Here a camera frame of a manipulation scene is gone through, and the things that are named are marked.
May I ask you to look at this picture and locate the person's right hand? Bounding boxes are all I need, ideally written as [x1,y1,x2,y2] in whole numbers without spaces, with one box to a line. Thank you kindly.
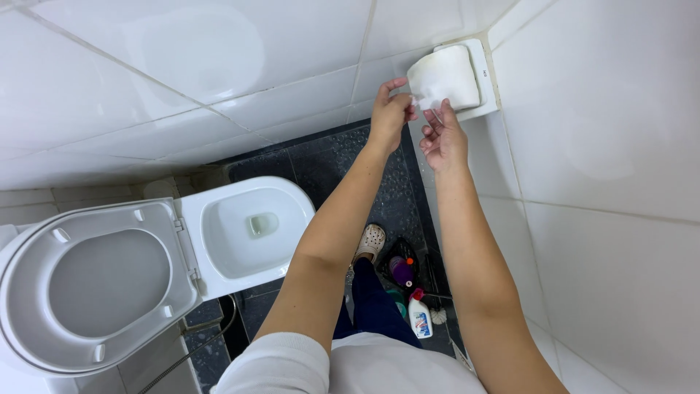
[419,98,470,174]

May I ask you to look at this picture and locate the person's left hand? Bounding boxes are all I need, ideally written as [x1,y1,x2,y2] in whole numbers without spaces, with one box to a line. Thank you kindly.
[367,77,420,152]

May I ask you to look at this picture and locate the white toilet paper holder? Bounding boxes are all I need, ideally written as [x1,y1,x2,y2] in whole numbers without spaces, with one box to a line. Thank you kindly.
[406,38,499,122]

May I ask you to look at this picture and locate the black plastic basket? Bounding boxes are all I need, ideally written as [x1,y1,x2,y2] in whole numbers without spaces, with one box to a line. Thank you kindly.
[376,237,422,292]

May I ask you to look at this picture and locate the beige clog shoe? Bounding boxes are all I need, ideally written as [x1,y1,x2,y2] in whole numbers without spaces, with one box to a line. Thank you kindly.
[352,223,387,267]

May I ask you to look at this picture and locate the purple bottle orange cap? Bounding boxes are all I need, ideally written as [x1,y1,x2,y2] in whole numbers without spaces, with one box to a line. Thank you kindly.
[389,255,416,289]

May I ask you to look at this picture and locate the teal bottle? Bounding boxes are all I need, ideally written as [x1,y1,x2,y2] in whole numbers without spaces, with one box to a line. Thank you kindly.
[385,289,409,321]

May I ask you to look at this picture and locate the white toilet brush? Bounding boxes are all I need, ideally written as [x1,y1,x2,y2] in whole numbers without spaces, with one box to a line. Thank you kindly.
[423,292,454,327]

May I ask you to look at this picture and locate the white spray bottle red nozzle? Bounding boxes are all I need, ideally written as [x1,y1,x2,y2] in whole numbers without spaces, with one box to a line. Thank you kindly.
[407,288,435,340]

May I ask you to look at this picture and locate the person's navy trouser leg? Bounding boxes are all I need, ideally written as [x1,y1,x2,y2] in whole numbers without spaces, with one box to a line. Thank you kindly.
[332,257,423,351]

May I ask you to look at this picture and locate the white toilet bowl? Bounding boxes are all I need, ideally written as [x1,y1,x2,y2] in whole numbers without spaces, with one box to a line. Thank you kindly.
[176,175,317,302]

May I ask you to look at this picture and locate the person's white shirt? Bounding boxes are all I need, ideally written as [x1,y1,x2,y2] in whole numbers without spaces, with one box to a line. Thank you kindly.
[210,331,489,394]

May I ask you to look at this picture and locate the white toilet seat lid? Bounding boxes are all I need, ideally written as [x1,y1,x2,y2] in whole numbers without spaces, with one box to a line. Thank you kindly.
[0,197,203,379]

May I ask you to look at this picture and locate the metal bidet hose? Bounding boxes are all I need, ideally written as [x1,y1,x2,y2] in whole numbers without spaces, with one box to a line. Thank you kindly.
[137,294,239,394]

